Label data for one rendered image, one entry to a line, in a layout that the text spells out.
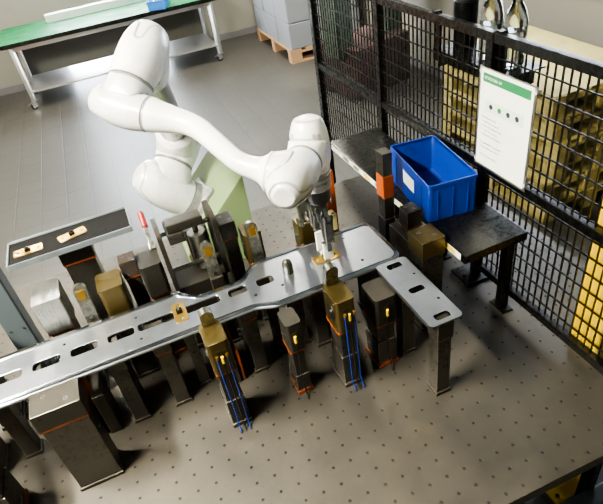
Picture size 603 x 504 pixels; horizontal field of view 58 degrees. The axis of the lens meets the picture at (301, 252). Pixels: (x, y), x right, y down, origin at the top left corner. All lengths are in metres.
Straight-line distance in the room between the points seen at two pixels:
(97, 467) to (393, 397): 0.84
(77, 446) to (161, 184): 1.00
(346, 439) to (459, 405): 0.34
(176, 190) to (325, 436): 1.09
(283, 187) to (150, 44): 0.63
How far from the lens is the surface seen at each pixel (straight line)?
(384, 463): 1.55
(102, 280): 1.70
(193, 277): 1.77
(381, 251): 1.67
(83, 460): 1.63
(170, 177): 2.14
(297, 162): 1.30
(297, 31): 6.50
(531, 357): 1.80
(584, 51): 3.88
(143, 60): 1.65
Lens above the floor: 2.03
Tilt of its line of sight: 37 degrees down
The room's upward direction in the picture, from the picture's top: 10 degrees counter-clockwise
